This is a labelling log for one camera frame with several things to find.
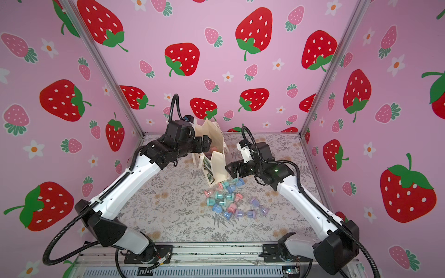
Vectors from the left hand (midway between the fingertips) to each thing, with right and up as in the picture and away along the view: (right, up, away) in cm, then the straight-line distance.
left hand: (205, 139), depth 75 cm
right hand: (+12, -12, 0) cm, 17 cm away
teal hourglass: (+1, -31, +12) cm, 33 cm away
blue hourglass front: (+10, -36, +8) cm, 38 cm away
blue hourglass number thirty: (+5, -34, +10) cm, 36 cm away
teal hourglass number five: (+9, -24, +18) cm, 31 cm away
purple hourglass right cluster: (+24, -32, +12) cm, 42 cm away
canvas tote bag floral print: (+3, -10, +3) cm, 11 cm away
